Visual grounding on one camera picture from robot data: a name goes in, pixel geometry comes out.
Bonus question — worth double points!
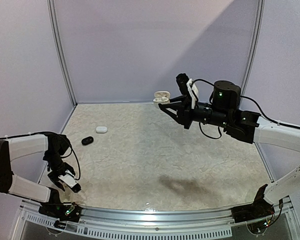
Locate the black charging case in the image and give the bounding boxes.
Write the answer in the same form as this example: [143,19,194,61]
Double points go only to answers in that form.
[81,136,94,146]

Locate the white oval charging case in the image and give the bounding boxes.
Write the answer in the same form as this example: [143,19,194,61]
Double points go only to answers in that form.
[95,126,108,134]

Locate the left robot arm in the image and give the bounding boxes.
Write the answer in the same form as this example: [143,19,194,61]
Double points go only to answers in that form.
[0,132,81,217]

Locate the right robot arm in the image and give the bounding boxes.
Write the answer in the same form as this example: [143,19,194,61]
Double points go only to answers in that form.
[153,74,300,218]

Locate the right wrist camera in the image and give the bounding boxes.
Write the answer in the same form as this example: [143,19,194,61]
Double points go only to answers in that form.
[176,73,199,110]

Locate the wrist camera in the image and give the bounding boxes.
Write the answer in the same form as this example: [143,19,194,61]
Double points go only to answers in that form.
[176,73,199,110]
[58,170,82,193]

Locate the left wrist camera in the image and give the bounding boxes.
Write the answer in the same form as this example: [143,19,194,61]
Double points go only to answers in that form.
[58,170,82,193]

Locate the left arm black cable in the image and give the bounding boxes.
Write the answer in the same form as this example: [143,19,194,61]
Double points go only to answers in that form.
[0,131,81,181]

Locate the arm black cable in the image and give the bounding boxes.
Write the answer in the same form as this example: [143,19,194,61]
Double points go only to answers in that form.
[0,131,81,181]
[193,78,300,140]

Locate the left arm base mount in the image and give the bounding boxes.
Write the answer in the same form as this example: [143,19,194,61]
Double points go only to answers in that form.
[38,199,83,223]

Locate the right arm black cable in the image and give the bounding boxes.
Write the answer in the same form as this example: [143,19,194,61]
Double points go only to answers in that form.
[193,78,300,140]

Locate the right aluminium corner post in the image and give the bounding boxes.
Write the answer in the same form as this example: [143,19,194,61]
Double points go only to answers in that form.
[241,0,265,95]

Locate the aluminium corner post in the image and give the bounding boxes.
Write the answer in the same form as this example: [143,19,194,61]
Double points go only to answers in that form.
[241,0,265,95]
[47,0,78,108]

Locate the aluminium front rail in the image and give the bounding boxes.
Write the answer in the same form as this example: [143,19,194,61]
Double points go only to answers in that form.
[12,198,300,240]

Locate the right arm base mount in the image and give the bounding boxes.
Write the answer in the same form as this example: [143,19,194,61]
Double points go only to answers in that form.
[230,184,275,223]

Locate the left aluminium corner post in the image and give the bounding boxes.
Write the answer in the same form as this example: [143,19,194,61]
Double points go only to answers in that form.
[47,0,78,108]

